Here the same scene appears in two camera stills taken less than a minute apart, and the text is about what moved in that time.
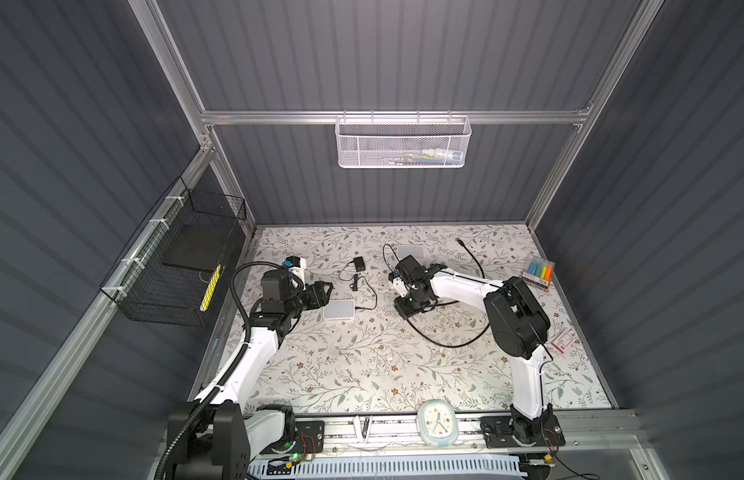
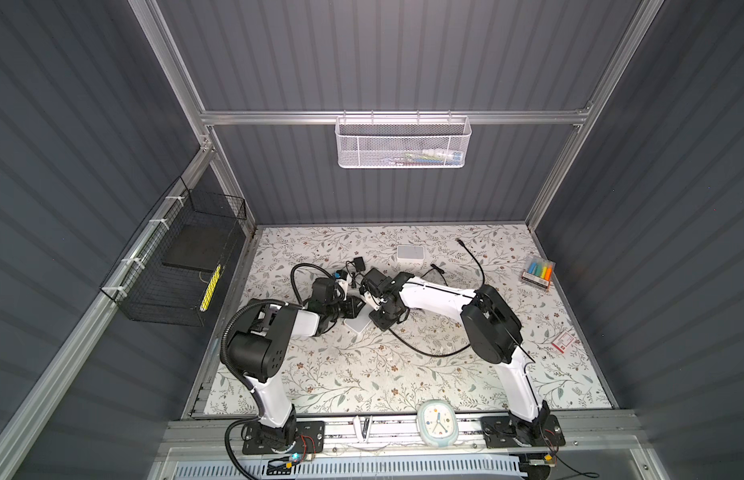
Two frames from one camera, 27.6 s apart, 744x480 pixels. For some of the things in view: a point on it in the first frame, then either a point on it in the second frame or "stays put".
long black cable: [476, 338] -> [439, 356]
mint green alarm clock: [438, 423] stays put
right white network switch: [418, 252] stays put
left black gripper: [315, 295] -> [352, 303]
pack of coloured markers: [540, 271] stays put
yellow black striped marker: [210, 288] stays put
